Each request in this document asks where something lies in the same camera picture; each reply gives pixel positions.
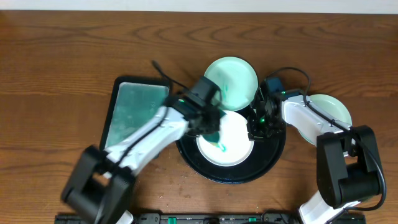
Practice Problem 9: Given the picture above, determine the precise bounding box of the green yellow sponge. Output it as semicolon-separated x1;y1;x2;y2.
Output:
202;110;226;146

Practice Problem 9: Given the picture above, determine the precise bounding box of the white plate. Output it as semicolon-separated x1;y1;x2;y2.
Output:
197;110;254;167

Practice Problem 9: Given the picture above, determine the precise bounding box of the mint green plate with stain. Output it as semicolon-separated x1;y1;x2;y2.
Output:
204;57;258;111

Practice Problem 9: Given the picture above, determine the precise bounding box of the pale green plate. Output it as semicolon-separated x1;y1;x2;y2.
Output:
297;93;353;146

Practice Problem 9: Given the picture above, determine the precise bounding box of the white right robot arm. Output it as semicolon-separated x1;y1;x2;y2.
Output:
248;90;387;223

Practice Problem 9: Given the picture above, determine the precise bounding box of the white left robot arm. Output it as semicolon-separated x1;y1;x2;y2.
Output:
61;93;222;223

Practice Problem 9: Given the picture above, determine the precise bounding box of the round black tray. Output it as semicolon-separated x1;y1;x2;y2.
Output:
176;109;286;184

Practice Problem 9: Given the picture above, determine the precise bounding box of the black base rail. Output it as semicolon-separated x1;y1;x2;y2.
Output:
54;212;366;224

